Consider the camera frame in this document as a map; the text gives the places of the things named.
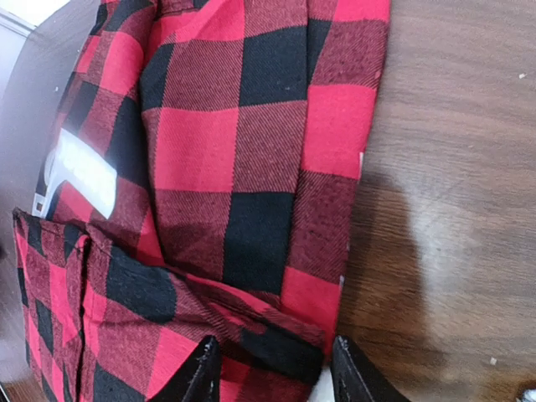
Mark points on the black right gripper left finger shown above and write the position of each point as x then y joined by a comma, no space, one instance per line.
198,378

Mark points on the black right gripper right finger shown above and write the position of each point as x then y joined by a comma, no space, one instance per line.
355,378

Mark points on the red black plaid shirt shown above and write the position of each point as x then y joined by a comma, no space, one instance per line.
201,184

